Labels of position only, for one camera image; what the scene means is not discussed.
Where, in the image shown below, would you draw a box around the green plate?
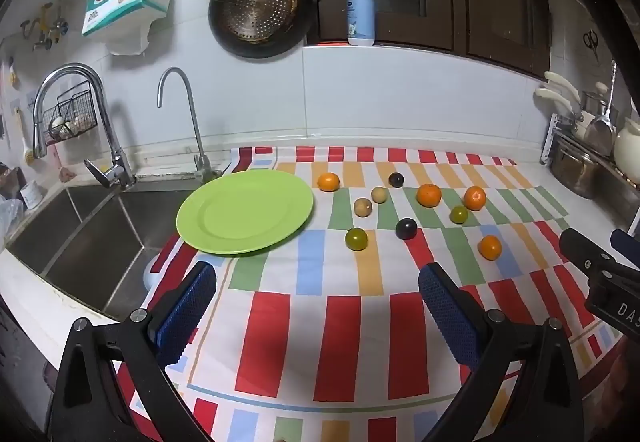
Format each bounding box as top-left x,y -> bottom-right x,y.
176,171 -> 314,256

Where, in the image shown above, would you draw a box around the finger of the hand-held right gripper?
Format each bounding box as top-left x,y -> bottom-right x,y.
611,228 -> 640,268
559,228 -> 618,275

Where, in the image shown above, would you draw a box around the black wire basket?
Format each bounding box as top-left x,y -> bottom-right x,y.
44,89 -> 99,145

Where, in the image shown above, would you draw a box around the large pull-down steel faucet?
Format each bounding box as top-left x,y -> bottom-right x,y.
32,63 -> 137,189

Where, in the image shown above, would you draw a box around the white cup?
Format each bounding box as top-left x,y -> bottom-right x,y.
20,182 -> 46,210

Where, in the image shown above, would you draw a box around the black scissors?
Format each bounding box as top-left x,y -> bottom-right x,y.
582,30 -> 603,63

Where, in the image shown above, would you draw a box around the long-handled dish brush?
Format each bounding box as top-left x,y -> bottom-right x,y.
15,107 -> 40,166

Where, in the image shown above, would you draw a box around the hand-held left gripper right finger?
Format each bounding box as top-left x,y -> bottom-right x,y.
419,262 -> 586,442

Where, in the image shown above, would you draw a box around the slim gooseneck steel faucet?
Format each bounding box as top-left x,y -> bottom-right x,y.
157,67 -> 223,183

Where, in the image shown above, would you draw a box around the stainless steel sink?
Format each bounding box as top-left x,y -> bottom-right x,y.
5,185 -> 201,323

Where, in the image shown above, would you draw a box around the steel dish rack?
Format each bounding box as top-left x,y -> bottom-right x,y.
542,115 -> 640,223

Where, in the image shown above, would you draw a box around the steel ladle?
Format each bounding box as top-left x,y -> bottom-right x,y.
582,62 -> 618,158

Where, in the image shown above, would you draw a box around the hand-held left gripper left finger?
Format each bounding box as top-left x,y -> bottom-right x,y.
46,261 -> 217,442

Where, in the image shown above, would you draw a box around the white pump lotion bottle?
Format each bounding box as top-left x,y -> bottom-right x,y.
346,0 -> 377,46

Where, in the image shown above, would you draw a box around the copper perforated strainer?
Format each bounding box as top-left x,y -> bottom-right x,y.
222,0 -> 299,43

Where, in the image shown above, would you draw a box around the stainless steel pot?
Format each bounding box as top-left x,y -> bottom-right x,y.
550,135 -> 601,200

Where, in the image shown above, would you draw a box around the striped colourful tablecloth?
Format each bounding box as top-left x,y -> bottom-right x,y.
116,146 -> 623,442

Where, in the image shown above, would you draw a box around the clear plastic bag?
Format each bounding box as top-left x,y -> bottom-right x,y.
0,197 -> 26,248

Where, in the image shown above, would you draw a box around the cream-handled knife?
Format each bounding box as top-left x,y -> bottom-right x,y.
544,71 -> 583,104
534,87 -> 583,121

